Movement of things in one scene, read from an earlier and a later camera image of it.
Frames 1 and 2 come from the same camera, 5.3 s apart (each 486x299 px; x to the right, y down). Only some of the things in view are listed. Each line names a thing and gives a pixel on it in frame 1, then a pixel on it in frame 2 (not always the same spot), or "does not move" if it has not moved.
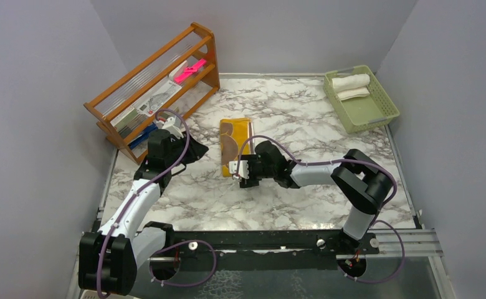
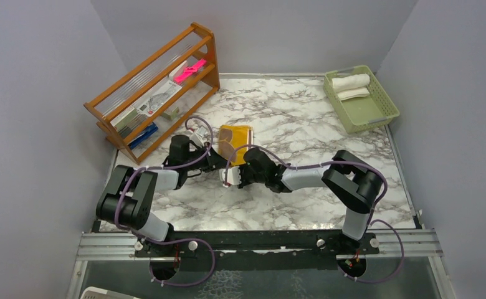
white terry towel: (351, 86) does not move
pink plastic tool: (190, 70) does not move
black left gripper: (195, 151) → (214, 161)
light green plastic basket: (357, 99) does not move
